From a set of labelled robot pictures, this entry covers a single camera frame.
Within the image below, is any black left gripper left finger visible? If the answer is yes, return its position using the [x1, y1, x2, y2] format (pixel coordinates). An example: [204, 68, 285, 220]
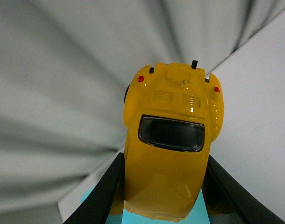
[64, 153, 124, 224]

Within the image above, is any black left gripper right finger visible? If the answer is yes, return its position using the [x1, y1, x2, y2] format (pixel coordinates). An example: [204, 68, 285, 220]
[203, 156, 285, 224]

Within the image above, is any yellow beetle toy car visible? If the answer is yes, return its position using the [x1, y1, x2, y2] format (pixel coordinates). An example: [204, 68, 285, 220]
[123, 61, 224, 222]

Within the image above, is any turquoise storage box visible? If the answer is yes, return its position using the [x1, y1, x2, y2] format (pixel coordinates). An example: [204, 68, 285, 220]
[80, 186, 214, 224]

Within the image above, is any grey pleated curtain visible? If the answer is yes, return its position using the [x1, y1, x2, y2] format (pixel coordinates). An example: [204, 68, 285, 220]
[0, 0, 285, 224]

